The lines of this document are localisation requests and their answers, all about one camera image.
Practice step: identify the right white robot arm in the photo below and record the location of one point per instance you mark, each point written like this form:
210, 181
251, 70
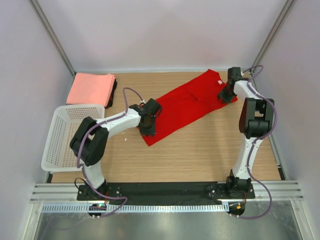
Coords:
255, 124

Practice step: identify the red t-shirt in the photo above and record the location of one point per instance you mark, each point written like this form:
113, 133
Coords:
186, 104

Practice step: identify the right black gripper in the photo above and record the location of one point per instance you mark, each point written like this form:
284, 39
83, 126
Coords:
225, 98

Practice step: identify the right aluminium frame post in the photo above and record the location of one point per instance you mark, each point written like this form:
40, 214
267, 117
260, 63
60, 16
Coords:
280, 19

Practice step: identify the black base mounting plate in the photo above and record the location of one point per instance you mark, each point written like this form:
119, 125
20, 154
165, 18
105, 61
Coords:
174, 193

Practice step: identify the left aluminium frame post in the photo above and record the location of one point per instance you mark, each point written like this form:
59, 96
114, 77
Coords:
52, 35

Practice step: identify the white perforated plastic basket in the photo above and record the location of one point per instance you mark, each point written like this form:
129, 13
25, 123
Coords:
57, 155

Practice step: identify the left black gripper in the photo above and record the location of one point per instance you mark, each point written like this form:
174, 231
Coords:
151, 131

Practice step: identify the folded pink t-shirt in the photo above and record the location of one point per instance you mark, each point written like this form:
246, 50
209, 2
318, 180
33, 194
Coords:
90, 88

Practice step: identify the aluminium front rail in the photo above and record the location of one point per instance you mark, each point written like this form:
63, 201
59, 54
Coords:
280, 190

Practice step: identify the folded black t-shirt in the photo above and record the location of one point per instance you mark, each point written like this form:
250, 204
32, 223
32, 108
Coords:
112, 94

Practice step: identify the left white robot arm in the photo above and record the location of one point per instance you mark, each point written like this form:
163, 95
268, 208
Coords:
90, 140

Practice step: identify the white slotted cable duct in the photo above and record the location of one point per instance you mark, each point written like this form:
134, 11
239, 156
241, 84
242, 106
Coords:
99, 208

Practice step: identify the aluminium frame post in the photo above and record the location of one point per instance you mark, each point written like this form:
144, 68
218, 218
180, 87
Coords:
52, 35
280, 19

